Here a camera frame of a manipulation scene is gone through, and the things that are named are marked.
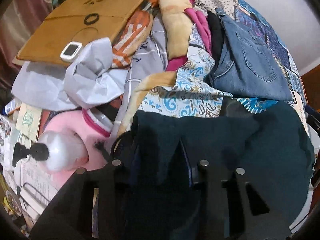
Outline dark teal pants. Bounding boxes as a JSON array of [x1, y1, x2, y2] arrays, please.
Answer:
[[124, 102, 314, 239]]

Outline stack of papers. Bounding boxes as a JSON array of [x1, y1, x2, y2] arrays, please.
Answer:
[[1, 99, 58, 224]]

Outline silver bottle with black cap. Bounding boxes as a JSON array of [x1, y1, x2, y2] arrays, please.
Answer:
[[12, 131, 89, 173]]

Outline pink garment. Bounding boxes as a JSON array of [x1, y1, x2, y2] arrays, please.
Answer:
[[44, 110, 112, 189]]

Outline patchwork patterned bedspread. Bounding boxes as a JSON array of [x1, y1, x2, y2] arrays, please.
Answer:
[[138, 0, 306, 124]]

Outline grey white crumpled cloth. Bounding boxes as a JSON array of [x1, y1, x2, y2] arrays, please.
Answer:
[[11, 37, 127, 111]]

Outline folded blue denim jeans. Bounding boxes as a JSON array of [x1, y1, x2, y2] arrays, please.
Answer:
[[204, 8, 292, 101]]

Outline white small electronic device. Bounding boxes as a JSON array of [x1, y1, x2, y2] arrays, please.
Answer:
[[60, 41, 83, 62]]

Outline magenta cloth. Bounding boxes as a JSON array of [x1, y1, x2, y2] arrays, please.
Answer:
[[159, 0, 211, 71]]

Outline tan plush blanket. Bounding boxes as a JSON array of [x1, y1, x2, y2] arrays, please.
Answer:
[[113, 0, 193, 135]]

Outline orange white patterned cloth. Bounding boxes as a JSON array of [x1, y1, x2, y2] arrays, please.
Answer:
[[111, 10, 153, 69]]

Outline pink curtain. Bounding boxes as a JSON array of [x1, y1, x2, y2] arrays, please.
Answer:
[[1, 0, 52, 88]]

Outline black hair tie ring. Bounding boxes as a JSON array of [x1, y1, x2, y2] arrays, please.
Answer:
[[83, 12, 100, 26]]

